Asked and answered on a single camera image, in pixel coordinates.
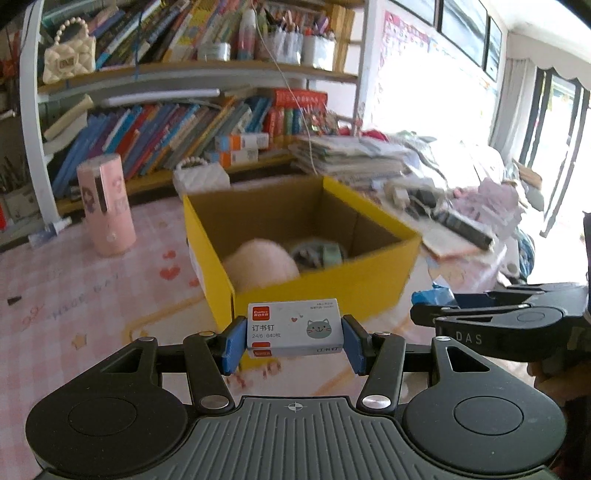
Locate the pale glue bottle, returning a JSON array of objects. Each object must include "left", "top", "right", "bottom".
[{"left": 237, "top": 8, "right": 258, "bottom": 61}]

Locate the grey curtain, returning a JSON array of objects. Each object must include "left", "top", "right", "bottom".
[{"left": 489, "top": 58, "right": 539, "bottom": 162}]

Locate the pink humidifier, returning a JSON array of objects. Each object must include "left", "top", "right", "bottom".
[{"left": 76, "top": 154, "right": 137, "bottom": 257}]

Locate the marker pen holder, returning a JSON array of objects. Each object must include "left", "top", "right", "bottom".
[{"left": 263, "top": 28, "right": 303, "bottom": 65}]

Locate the row of shelf-top books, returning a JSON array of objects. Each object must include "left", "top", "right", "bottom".
[{"left": 88, "top": 0, "right": 245, "bottom": 70}]

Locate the mint staples box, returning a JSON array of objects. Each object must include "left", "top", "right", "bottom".
[{"left": 247, "top": 298, "right": 345, "bottom": 358}]

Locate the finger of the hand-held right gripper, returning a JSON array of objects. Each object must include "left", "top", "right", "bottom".
[
  {"left": 410, "top": 300, "right": 568, "bottom": 330},
  {"left": 455, "top": 283, "right": 588, "bottom": 309}
]

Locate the printed paper booklet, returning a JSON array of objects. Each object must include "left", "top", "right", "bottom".
[{"left": 422, "top": 222, "right": 490, "bottom": 259}]

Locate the blue wrapper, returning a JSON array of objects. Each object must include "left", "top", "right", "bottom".
[{"left": 412, "top": 284, "right": 455, "bottom": 308}]

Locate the orange and white carton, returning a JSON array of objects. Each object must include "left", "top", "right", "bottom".
[
  {"left": 217, "top": 148, "right": 259, "bottom": 168},
  {"left": 215, "top": 133, "right": 270, "bottom": 151}
]

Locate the cream quilted handbag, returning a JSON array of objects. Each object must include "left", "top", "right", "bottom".
[{"left": 43, "top": 17, "right": 97, "bottom": 84}]

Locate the long row of leaning books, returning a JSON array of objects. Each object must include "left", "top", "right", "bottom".
[{"left": 44, "top": 95, "right": 273, "bottom": 199}]

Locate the white bookshelf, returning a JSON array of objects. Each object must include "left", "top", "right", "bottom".
[{"left": 18, "top": 0, "right": 370, "bottom": 222}]

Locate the yellow cardboard box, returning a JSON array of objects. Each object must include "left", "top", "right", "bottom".
[{"left": 182, "top": 175, "right": 423, "bottom": 370}]

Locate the thick red dictionary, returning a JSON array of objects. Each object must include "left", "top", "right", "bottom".
[{"left": 272, "top": 89, "right": 328, "bottom": 109}]

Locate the pink checkered tablecloth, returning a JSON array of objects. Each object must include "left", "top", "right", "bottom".
[{"left": 0, "top": 198, "right": 509, "bottom": 416}]

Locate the stack of papers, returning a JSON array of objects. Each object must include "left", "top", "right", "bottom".
[{"left": 288, "top": 134, "right": 416, "bottom": 190}]

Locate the small spray bottle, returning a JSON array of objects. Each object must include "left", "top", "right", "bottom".
[{"left": 28, "top": 217, "right": 73, "bottom": 245}]

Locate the person's right hand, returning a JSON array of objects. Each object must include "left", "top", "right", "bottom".
[{"left": 529, "top": 355, "right": 591, "bottom": 408}]

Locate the white thick book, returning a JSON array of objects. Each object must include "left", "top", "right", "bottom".
[{"left": 43, "top": 95, "right": 93, "bottom": 141}]

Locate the white hanging cable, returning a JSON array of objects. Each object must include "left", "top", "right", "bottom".
[{"left": 259, "top": 0, "right": 319, "bottom": 174}]

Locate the white pen holder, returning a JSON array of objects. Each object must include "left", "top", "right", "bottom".
[{"left": 302, "top": 34, "right": 336, "bottom": 70}]

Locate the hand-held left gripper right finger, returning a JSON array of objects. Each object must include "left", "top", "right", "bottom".
[{"left": 342, "top": 316, "right": 499, "bottom": 416}]

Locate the row of small colourful books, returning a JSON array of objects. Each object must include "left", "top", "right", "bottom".
[{"left": 263, "top": 106, "right": 340, "bottom": 137}]

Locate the alphabet wall poster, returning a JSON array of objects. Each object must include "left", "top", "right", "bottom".
[{"left": 379, "top": 10, "right": 444, "bottom": 84}]

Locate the pink plush pig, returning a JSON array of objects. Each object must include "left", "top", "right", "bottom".
[{"left": 223, "top": 239, "right": 301, "bottom": 294}]

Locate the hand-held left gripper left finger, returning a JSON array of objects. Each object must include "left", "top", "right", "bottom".
[{"left": 92, "top": 316, "right": 247, "bottom": 415}]

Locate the white quilted pearl purse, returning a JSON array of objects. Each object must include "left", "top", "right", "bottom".
[{"left": 173, "top": 157, "right": 230, "bottom": 199}]

